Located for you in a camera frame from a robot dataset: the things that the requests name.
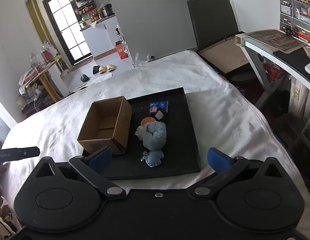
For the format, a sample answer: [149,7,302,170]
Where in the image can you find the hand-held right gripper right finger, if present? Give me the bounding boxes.
[194,148,281,196]

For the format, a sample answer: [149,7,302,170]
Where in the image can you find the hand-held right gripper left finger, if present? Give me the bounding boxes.
[34,147,126,197]

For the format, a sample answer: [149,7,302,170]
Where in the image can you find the brown cardboard box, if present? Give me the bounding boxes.
[77,96,132,155]

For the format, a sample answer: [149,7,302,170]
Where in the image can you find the black tray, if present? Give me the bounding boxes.
[82,87,202,180]

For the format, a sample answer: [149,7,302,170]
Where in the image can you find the small blue plush toy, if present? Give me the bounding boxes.
[140,150,165,167]

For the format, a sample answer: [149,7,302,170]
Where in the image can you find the large blue plush toy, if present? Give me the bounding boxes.
[135,121,168,152]

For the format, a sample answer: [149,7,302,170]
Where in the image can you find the white blanket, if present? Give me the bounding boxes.
[1,50,308,240]

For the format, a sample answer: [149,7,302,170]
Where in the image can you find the gold side table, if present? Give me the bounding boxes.
[19,55,64,103]

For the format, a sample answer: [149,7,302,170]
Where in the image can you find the blue tissue packet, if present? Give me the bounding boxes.
[149,101,169,115]

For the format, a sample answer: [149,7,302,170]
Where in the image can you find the flat cardboard piece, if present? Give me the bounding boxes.
[60,66,75,77]

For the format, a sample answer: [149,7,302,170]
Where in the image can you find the clear glass jar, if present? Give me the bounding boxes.
[30,53,42,68]

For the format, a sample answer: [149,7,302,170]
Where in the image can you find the glass jar with red contents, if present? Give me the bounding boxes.
[41,44,58,63]

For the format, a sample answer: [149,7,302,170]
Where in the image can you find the beige patterned cloth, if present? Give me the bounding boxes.
[289,77,310,120]

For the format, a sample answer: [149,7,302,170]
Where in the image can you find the red box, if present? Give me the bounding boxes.
[264,62,285,82]

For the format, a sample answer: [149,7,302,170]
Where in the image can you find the clear plastic bags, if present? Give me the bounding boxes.
[134,53,155,67]

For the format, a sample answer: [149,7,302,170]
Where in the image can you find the orange box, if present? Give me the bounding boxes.
[115,41,129,60]

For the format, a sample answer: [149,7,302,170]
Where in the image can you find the white desk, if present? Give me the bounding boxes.
[234,30,310,110]

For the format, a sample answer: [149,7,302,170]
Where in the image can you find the white kitchen counter cabinet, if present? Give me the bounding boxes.
[80,15,120,59]

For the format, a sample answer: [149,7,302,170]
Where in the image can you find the black desk mat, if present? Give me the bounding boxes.
[272,46,310,80]

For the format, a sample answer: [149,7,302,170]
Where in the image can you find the yellow curtain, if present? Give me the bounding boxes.
[26,0,54,53]

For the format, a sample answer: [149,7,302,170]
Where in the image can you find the black framed window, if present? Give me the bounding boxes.
[42,0,93,65]

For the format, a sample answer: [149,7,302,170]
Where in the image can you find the brown patterned board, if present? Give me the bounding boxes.
[245,29,308,54]

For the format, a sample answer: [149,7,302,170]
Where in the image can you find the black cooker pot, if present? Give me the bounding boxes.
[102,4,113,18]

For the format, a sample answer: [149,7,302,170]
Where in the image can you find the grey drawer organizer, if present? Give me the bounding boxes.
[279,0,310,34]

